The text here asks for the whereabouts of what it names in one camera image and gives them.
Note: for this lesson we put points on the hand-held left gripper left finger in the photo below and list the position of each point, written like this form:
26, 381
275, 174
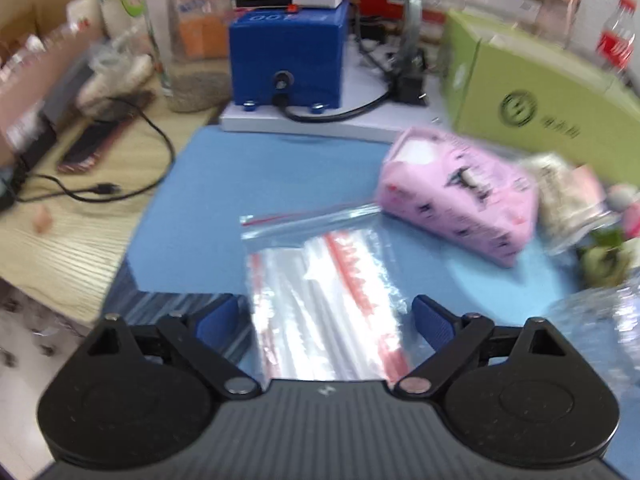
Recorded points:
220, 318

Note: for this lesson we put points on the red label soda bottle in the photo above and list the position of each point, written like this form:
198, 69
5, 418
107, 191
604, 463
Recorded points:
617, 40

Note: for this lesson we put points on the green cardboard box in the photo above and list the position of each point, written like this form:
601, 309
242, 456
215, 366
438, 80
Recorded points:
525, 90

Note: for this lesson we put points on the blue metal box device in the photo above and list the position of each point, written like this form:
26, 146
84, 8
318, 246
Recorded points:
287, 45

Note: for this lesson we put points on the white and green packet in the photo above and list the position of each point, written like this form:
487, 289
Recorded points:
120, 0

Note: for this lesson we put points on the green and pink flower toy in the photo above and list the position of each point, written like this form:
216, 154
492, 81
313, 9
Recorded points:
607, 260

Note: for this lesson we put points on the glass jar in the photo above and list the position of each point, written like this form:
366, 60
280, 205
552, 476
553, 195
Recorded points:
192, 35

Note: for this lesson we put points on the pack of clear zip bags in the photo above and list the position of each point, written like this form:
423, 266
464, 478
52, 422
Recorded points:
325, 285

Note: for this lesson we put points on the crumpled clear plastic wrap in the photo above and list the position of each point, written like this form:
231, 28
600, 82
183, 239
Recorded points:
605, 320

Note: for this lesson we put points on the pink tissue pack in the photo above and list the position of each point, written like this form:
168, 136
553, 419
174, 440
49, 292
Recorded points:
450, 195

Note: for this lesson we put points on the grey metal stand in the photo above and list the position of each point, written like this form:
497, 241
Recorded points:
412, 30

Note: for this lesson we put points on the white plastic bag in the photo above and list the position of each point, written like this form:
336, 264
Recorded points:
112, 75

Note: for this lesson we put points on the small pink eraser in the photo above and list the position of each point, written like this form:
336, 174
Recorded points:
44, 220

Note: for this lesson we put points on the dark smartphone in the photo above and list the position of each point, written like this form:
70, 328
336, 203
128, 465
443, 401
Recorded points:
97, 140

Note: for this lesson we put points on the black device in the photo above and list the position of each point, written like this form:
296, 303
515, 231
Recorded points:
27, 150

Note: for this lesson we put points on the plush toy in plastic bag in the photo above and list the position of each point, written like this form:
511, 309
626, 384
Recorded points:
565, 195

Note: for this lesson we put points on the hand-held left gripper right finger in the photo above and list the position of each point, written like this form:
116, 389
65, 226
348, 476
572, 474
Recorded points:
433, 324

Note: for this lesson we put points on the blue mat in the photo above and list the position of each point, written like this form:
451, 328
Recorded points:
200, 210

